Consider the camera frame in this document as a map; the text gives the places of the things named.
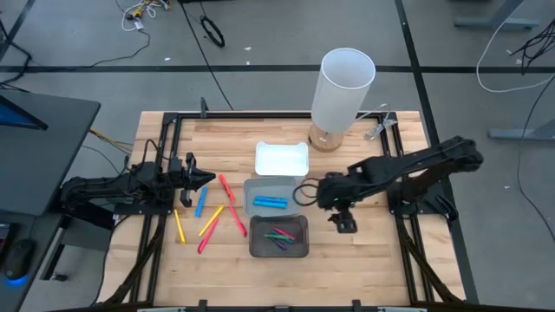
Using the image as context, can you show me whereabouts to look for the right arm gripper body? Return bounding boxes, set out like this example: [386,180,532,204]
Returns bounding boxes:
[328,206,359,235]

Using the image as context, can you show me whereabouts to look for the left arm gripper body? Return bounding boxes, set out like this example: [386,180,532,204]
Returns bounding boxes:
[169,152,198,208]

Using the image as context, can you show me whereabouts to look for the blue marker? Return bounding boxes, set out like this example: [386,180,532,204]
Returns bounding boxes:
[194,185,209,219]
[254,195,290,205]
[252,199,289,210]

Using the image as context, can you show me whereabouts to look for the thick red marker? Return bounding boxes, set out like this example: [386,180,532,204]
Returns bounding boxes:
[218,173,236,203]

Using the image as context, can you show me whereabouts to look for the yellow marker with clip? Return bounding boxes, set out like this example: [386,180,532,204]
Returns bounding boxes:
[198,205,225,237]

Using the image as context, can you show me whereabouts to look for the thin red marker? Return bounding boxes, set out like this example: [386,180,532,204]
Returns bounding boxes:
[227,201,249,238]

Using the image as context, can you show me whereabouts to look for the pinkish red marker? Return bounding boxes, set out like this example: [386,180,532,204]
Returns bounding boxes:
[197,217,220,256]

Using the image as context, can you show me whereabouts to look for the pink marker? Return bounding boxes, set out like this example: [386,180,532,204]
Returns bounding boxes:
[272,226,297,242]

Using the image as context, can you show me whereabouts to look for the grey plastic bin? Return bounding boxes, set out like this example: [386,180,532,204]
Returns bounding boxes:
[242,175,301,218]

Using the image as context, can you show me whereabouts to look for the white plastic bin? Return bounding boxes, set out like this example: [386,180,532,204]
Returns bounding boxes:
[254,141,310,178]

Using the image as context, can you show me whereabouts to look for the dark translucent plastic bin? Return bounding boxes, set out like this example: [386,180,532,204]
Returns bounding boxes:
[248,214,310,259]

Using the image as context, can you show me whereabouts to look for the white shade table lamp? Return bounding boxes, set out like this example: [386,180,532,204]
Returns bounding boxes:
[307,47,377,153]

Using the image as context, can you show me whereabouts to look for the black desk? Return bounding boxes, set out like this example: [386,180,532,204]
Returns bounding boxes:
[0,88,101,312]

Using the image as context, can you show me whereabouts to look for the computer monitor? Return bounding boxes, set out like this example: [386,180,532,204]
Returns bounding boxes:
[0,94,49,131]

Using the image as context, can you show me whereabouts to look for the black computer mouse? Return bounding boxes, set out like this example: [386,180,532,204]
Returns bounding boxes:
[3,237,37,285]

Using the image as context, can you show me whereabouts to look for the black keyboard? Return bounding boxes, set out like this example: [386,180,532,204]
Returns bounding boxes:
[0,222,19,250]

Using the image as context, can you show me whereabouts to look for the grey desk foot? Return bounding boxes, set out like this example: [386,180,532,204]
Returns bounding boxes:
[454,0,542,31]
[487,117,555,142]

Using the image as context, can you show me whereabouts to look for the black aluminium table frame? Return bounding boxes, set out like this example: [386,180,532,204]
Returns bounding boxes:
[97,110,467,312]

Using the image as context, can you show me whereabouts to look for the yellow cables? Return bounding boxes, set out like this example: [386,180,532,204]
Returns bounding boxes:
[88,127,134,156]

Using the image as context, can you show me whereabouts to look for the white lamp cable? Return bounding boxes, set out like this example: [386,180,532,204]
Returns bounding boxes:
[356,102,399,142]

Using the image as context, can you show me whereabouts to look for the long black floor cable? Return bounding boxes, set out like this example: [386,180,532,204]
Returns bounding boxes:
[179,0,234,112]

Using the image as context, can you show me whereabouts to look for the coiled black cable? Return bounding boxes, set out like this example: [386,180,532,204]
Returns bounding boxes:
[199,15,226,49]

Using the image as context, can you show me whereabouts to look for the white and yellow cable bundle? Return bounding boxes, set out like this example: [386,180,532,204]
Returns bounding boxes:
[120,0,171,32]

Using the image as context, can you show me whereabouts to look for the thin black floor cable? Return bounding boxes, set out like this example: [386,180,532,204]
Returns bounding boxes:
[516,75,555,244]

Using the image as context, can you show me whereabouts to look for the white floor cable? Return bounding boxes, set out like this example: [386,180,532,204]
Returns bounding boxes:
[475,0,555,94]

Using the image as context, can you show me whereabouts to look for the black cable bundle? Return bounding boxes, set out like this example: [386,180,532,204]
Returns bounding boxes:
[510,19,555,73]

